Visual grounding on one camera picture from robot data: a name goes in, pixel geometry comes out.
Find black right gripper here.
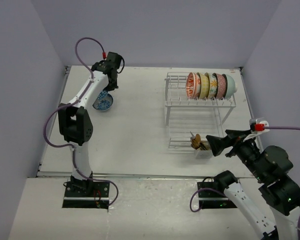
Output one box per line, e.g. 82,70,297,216
205,127,267,181

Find white bowl blue floral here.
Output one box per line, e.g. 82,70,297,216
92,90,114,112

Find white bowl yellow dots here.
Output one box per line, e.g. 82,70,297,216
197,72,210,99

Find red geometric pattern bowl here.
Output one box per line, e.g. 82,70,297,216
213,73,227,99

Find white bowl orange floral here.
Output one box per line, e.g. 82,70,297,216
186,72,201,99

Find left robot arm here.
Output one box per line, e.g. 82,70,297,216
58,52,125,197

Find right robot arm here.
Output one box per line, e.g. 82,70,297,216
206,128,300,240

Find silver cutlery holder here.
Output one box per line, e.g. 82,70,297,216
194,140,213,160

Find light green grid bowl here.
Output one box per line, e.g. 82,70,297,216
222,74,238,100

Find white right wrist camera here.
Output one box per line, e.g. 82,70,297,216
243,117,270,142

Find white wire dish rack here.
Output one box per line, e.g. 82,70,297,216
164,72,237,152

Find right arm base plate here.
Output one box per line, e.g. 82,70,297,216
197,177,237,209

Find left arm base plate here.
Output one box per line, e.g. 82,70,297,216
62,181,110,210

